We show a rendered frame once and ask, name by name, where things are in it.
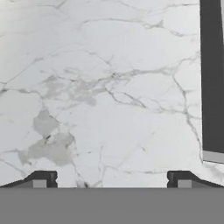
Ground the black hob with grey rim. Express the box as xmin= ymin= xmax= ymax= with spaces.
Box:
xmin=199 ymin=0 xmax=224 ymax=165

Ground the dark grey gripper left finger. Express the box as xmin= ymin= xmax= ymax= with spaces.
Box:
xmin=0 ymin=171 xmax=59 ymax=189

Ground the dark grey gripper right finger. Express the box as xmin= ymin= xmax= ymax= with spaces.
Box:
xmin=166 ymin=170 xmax=224 ymax=189

